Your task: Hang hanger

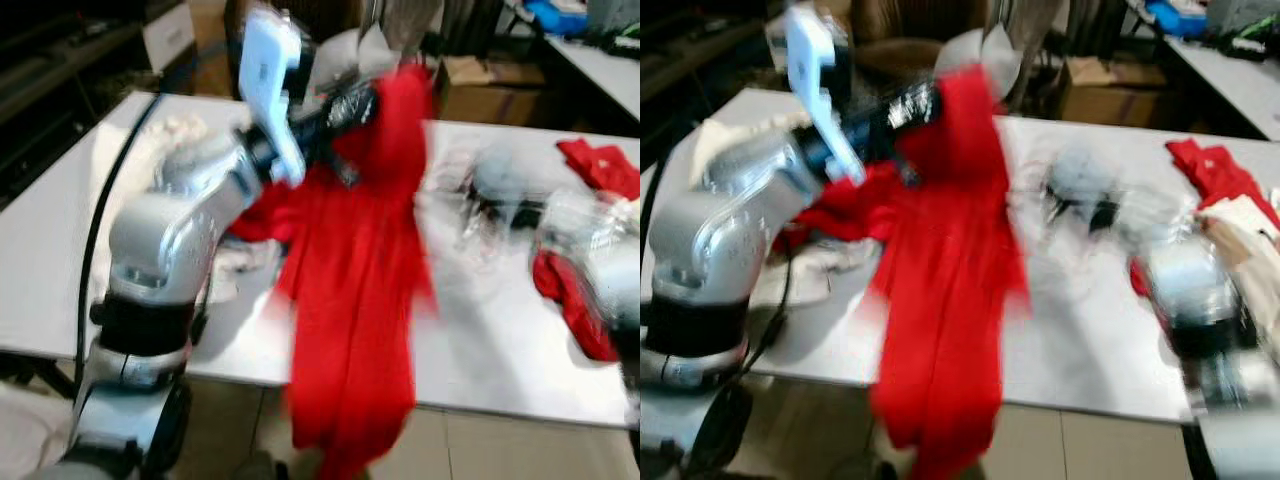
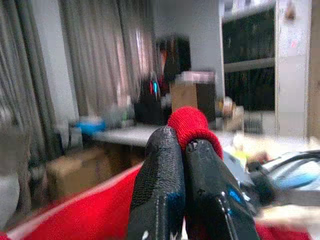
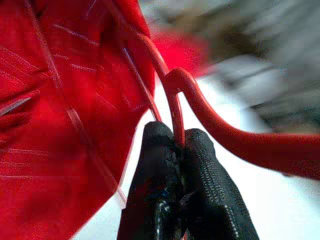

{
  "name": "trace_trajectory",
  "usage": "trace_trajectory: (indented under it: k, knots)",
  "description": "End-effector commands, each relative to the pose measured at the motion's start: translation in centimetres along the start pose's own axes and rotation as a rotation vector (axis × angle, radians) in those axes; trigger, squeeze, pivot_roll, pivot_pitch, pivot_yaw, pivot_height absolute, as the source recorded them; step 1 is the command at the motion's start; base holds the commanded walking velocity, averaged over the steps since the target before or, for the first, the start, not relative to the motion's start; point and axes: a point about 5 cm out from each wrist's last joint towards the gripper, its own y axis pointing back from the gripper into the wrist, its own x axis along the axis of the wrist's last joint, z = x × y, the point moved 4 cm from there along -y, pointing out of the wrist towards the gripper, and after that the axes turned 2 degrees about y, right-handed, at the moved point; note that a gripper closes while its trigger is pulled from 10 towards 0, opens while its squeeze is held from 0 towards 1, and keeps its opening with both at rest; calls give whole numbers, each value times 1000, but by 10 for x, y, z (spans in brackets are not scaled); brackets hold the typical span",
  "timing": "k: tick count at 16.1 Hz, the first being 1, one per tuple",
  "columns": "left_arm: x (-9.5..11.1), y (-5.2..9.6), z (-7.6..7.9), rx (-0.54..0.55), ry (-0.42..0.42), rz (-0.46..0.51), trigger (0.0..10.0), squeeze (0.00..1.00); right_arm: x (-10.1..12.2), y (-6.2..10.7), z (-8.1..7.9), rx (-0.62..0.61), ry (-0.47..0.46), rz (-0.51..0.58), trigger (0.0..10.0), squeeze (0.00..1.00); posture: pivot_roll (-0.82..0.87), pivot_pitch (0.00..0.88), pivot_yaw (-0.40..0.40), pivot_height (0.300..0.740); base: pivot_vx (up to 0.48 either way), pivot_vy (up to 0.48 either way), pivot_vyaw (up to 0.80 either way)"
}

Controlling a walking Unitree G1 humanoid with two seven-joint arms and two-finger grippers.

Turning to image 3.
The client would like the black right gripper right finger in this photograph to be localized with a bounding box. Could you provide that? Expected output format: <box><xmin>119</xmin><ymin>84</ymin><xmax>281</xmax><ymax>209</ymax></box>
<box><xmin>182</xmin><ymin>128</ymin><xmax>261</xmax><ymax>240</ymax></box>

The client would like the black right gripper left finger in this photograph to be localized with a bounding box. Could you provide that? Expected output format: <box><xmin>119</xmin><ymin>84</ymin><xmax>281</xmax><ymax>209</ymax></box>
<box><xmin>117</xmin><ymin>121</ymin><xmax>182</xmax><ymax>240</ymax></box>

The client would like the red wire hanger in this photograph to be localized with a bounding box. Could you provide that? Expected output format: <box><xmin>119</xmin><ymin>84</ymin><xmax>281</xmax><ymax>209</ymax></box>
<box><xmin>122</xmin><ymin>32</ymin><xmax>320</xmax><ymax>181</ymax></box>

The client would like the red shirt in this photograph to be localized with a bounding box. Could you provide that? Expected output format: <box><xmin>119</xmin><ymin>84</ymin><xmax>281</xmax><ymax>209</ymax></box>
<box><xmin>0</xmin><ymin>0</ymin><xmax>213</xmax><ymax>240</ymax></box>

